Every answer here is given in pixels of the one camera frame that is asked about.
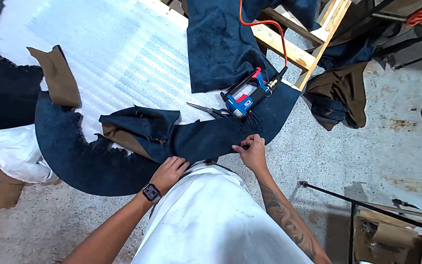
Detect wide dark navy fabric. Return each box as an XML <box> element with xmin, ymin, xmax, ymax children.
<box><xmin>0</xmin><ymin>0</ymin><xmax>44</xmax><ymax>136</ymax></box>

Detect hanging brown blue fabric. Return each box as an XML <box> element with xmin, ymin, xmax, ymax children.
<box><xmin>303</xmin><ymin>62</ymin><xmax>368</xmax><ymax>132</ymax></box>

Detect white foam padding sheet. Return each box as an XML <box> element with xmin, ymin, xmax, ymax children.
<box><xmin>0</xmin><ymin>0</ymin><xmax>261</xmax><ymax>156</ymax></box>

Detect curved dark blue fabric strip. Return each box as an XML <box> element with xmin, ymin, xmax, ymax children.
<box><xmin>35</xmin><ymin>82</ymin><xmax>301</xmax><ymax>197</ymax></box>

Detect brown cardboard box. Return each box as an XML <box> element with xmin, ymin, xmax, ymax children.
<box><xmin>0</xmin><ymin>164</ymin><xmax>59</xmax><ymax>210</ymax></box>

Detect black scissors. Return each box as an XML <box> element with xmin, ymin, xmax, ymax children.
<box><xmin>186</xmin><ymin>102</ymin><xmax>236</xmax><ymax>119</ymax></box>

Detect crumpled white cloth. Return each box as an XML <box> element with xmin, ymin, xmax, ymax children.
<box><xmin>0</xmin><ymin>123</ymin><xmax>59</xmax><ymax>184</ymax></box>

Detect folded blue brown fabric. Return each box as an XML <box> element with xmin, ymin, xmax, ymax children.
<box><xmin>99</xmin><ymin>105</ymin><xmax>181</xmax><ymax>164</ymax></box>

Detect large draped blue fabric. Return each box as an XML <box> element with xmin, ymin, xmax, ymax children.
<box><xmin>186</xmin><ymin>0</ymin><xmax>318</xmax><ymax>94</ymax></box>

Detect brown fabric flap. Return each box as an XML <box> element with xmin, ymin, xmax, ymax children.
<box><xmin>26</xmin><ymin>45</ymin><xmax>82</xmax><ymax>108</ymax></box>

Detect black metal stand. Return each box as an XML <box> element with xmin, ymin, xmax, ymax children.
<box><xmin>371</xmin><ymin>0</ymin><xmax>422</xmax><ymax>70</ymax></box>

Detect orange air hose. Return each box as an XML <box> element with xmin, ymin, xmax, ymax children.
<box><xmin>239</xmin><ymin>0</ymin><xmax>288</xmax><ymax>68</ymax></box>

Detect person's left hand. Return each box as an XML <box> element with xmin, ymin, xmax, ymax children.
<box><xmin>149</xmin><ymin>156</ymin><xmax>190</xmax><ymax>197</ymax></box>

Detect wooden frame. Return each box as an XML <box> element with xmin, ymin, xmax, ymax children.
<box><xmin>138</xmin><ymin>0</ymin><xmax>352</xmax><ymax>92</ymax></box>

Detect person's body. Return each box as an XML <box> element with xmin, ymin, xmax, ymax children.
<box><xmin>130</xmin><ymin>163</ymin><xmax>314</xmax><ymax>264</ymax></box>

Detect person's right hand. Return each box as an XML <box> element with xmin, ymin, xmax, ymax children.
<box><xmin>232</xmin><ymin>134</ymin><xmax>268</xmax><ymax>175</ymax></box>

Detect person's left forearm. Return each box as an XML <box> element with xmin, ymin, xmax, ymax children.
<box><xmin>61</xmin><ymin>190</ymin><xmax>155</xmax><ymax>264</ymax></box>

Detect black metal frame rack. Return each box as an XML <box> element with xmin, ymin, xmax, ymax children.
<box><xmin>299</xmin><ymin>181</ymin><xmax>422</xmax><ymax>264</ymax></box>

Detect person's right forearm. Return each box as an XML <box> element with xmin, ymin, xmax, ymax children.
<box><xmin>256</xmin><ymin>167</ymin><xmax>332</xmax><ymax>264</ymax></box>

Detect blue red pneumatic stapler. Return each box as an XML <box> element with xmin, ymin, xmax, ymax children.
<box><xmin>220</xmin><ymin>67</ymin><xmax>288</xmax><ymax>118</ymax></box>

